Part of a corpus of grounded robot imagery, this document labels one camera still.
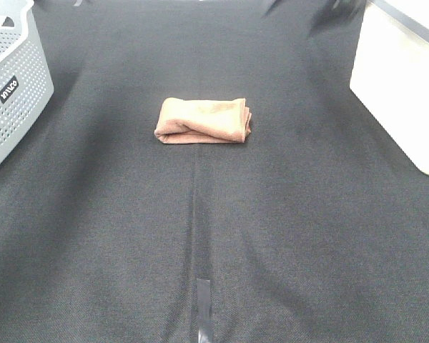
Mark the grey perforated plastic basket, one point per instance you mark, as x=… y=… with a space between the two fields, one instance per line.
x=25 y=81

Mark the brown terry towel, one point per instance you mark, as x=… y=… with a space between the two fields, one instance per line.
x=203 y=121

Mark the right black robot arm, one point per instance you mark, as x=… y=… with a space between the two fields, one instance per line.
x=346 y=7

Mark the pale green woven basket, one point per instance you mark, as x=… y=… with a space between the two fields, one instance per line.
x=390 y=74

